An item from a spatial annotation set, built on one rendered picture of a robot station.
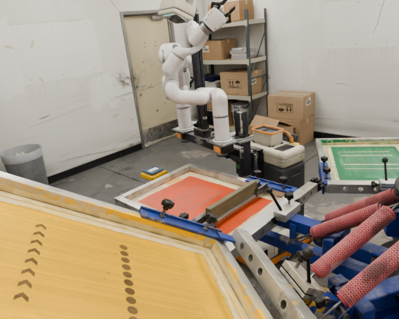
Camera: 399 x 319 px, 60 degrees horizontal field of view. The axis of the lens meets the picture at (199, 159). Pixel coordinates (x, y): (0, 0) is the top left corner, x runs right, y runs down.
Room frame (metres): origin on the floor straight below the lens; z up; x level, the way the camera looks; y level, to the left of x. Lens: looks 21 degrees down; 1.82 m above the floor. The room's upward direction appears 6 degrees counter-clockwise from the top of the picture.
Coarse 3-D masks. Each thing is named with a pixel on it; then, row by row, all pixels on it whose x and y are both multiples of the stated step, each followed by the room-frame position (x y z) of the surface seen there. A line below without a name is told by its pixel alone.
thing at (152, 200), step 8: (160, 192) 1.81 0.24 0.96; (168, 192) 1.80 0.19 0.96; (176, 192) 1.79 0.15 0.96; (144, 200) 1.74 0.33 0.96; (152, 200) 1.73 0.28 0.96; (160, 200) 1.72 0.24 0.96; (160, 208) 1.62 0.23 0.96; (200, 208) 1.58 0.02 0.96; (192, 216) 1.50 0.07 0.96; (232, 216) 1.46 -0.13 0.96; (240, 216) 1.46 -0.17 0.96; (224, 224) 1.40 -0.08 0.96; (232, 224) 1.40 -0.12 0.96; (240, 224) 1.39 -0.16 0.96; (224, 232) 1.33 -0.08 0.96
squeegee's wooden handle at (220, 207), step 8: (248, 184) 1.58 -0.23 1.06; (256, 184) 1.61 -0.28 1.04; (232, 192) 1.51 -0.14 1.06; (240, 192) 1.52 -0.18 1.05; (248, 192) 1.56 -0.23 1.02; (224, 200) 1.44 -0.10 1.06; (232, 200) 1.48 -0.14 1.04; (240, 200) 1.52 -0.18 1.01; (208, 208) 1.38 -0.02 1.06; (216, 208) 1.40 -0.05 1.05; (224, 208) 1.43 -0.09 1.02
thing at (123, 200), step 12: (180, 168) 2.06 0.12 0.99; (192, 168) 2.07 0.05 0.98; (204, 168) 2.02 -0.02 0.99; (156, 180) 1.91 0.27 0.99; (168, 180) 1.96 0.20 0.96; (228, 180) 1.85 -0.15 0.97; (240, 180) 1.79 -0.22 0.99; (132, 192) 1.78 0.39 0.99; (144, 192) 1.83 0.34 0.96; (264, 192) 1.67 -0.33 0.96; (276, 192) 1.62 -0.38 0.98; (120, 204) 1.69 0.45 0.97; (132, 204) 1.63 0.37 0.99
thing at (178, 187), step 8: (176, 184) 1.90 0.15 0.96; (184, 184) 1.89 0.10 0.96; (192, 184) 1.88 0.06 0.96; (208, 184) 1.85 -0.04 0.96; (216, 184) 1.84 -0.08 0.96; (224, 192) 1.73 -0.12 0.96; (216, 200) 1.65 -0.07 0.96; (256, 200) 1.60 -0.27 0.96; (264, 200) 1.59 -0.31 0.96; (240, 208) 1.53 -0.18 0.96; (248, 208) 1.53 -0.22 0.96; (256, 208) 1.52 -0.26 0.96; (248, 216) 1.45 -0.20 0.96
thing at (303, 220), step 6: (294, 216) 1.26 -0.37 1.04; (300, 216) 1.26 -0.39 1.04; (306, 216) 1.26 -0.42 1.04; (282, 222) 1.27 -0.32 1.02; (288, 222) 1.25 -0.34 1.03; (294, 222) 1.23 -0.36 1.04; (300, 222) 1.22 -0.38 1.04; (306, 222) 1.21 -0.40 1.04; (312, 222) 1.21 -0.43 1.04; (318, 222) 1.20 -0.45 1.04; (288, 228) 1.25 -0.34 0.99; (300, 228) 1.21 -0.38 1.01; (306, 228) 1.19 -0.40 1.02; (306, 234) 1.19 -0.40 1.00
